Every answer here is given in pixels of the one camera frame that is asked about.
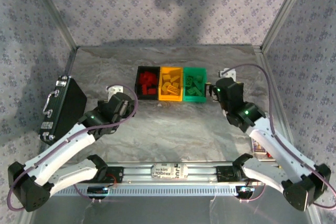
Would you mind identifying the yellow two-by-four lego brick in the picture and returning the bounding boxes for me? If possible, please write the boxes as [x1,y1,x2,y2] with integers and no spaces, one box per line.
[164,85,180,96]

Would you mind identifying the black plastic bin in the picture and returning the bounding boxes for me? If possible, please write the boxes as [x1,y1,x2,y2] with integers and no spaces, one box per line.
[134,66,161,101]

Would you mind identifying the green plastic bin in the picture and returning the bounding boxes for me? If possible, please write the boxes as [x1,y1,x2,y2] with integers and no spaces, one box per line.
[182,67,208,103]

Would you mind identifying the yellow plastic bin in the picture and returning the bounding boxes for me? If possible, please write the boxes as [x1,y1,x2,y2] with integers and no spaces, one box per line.
[157,66,184,102]

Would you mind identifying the small circuit board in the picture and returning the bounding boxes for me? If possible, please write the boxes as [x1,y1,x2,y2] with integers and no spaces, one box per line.
[87,185,109,199]
[236,185,256,197]

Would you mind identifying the printed sticker label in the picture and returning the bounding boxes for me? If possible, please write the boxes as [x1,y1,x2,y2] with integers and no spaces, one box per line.
[150,164,188,180]

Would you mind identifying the black case with metal handle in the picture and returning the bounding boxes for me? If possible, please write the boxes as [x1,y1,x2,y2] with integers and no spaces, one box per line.
[38,75,88,146]

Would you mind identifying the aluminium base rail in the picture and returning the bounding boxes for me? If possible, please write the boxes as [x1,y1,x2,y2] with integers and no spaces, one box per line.
[56,161,280,197]

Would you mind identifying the aluminium frame post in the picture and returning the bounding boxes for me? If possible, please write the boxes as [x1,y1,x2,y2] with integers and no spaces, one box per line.
[259,0,312,52]
[27,0,80,49]

